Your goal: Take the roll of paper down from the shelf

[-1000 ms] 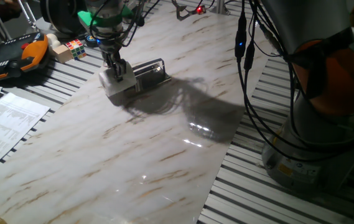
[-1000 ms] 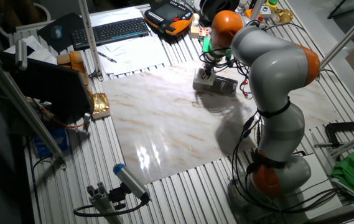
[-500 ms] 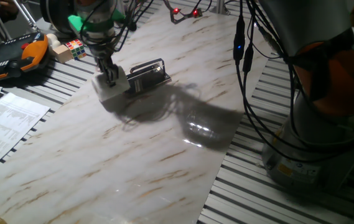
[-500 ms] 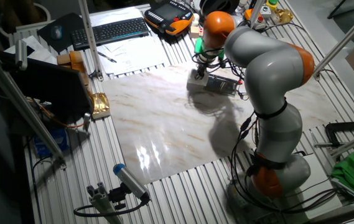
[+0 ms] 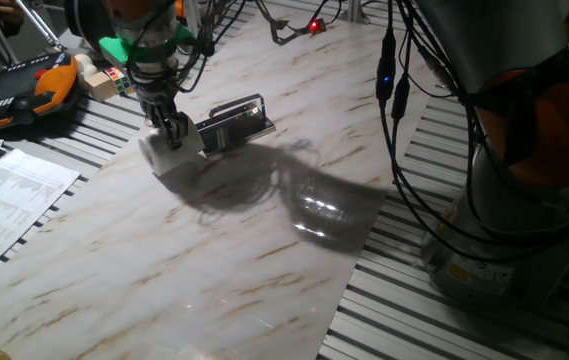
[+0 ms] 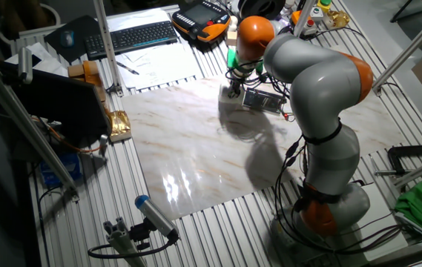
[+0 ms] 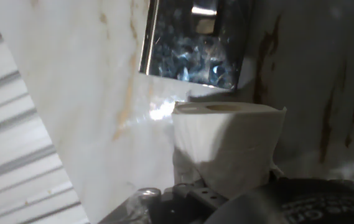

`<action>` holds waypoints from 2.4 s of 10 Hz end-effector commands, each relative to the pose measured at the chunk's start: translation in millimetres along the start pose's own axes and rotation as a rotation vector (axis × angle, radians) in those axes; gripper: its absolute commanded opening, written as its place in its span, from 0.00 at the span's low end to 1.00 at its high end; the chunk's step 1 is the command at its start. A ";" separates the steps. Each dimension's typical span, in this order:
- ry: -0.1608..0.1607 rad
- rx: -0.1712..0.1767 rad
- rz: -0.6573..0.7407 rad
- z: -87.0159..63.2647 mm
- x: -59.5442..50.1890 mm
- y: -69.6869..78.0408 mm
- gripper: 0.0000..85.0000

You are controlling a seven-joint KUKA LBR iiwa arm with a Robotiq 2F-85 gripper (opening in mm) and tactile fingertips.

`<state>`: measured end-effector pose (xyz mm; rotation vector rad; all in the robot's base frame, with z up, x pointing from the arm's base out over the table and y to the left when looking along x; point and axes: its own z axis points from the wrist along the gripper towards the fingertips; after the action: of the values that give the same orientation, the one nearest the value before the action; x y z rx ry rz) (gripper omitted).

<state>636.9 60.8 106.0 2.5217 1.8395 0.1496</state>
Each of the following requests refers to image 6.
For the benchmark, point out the silver camera on frame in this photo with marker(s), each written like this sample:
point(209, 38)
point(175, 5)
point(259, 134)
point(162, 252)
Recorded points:
point(25, 65)

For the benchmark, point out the white box red button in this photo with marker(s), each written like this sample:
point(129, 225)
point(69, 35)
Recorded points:
point(309, 26)

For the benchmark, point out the white paper sheet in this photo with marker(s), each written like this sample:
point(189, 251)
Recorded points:
point(136, 18)

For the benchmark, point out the gold foil packet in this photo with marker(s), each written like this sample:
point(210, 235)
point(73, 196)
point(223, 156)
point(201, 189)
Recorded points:
point(119, 124)

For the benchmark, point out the white box green button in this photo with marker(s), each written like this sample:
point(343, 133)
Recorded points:
point(317, 13)

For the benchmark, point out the orange button box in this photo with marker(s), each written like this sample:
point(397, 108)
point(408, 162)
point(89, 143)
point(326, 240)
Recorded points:
point(296, 16)

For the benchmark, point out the black and orange teach pendant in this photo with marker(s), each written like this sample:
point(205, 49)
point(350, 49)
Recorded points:
point(200, 18)

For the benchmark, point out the dark computer mouse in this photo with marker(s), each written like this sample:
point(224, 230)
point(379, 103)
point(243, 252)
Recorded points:
point(67, 38)

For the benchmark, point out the black chair legs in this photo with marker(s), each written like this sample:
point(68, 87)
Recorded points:
point(418, 7)

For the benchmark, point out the large black filament spool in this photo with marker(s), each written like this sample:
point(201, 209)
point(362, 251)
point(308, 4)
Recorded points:
point(262, 7)

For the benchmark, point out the marble pattern board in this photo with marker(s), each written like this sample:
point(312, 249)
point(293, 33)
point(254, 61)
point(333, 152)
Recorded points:
point(196, 155)

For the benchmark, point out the short aluminium stand profile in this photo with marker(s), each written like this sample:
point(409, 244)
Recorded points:
point(121, 241)

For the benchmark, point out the white toilet paper roll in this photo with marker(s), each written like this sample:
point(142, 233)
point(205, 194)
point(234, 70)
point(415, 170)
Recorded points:
point(227, 99)

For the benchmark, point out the blue box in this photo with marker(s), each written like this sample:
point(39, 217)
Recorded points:
point(60, 168)

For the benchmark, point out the small white figurine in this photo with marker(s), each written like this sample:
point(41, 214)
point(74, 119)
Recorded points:
point(233, 23)

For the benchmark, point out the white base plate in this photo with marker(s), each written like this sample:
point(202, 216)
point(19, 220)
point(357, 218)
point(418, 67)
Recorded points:
point(385, 207)

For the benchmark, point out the silver camera blue cap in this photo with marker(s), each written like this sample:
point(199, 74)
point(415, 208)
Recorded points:
point(155, 217)

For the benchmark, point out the crumpled gold foil ball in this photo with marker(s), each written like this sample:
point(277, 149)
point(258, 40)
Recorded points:
point(338, 18)

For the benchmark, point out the dark pen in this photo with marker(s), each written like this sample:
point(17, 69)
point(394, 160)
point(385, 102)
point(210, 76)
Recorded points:
point(127, 68)

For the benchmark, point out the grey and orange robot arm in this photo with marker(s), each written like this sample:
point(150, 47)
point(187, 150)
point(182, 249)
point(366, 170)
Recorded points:
point(318, 85)

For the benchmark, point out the black monitor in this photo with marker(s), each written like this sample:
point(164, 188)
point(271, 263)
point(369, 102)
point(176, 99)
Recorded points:
point(58, 104)

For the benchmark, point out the printed paper sheet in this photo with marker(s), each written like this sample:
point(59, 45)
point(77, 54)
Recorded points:
point(158, 65)

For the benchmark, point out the black computer keyboard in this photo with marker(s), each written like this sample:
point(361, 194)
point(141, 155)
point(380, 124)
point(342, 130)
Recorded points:
point(132, 37)

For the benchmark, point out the white round chair frame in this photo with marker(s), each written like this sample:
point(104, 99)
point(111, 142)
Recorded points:
point(53, 13)

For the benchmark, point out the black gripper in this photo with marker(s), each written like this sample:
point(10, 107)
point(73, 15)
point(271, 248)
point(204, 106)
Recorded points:
point(237, 78)

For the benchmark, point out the green wrist flange adapter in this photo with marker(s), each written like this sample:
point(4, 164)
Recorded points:
point(233, 61)

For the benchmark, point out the white paper stack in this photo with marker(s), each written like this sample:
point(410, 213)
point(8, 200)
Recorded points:
point(47, 65)

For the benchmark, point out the black metal clamp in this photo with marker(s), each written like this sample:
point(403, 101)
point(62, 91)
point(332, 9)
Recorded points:
point(414, 149)

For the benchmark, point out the black mouse pad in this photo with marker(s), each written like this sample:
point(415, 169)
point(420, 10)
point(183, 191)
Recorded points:
point(81, 26)

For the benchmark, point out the yellow box green button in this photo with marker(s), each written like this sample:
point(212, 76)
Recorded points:
point(323, 4)

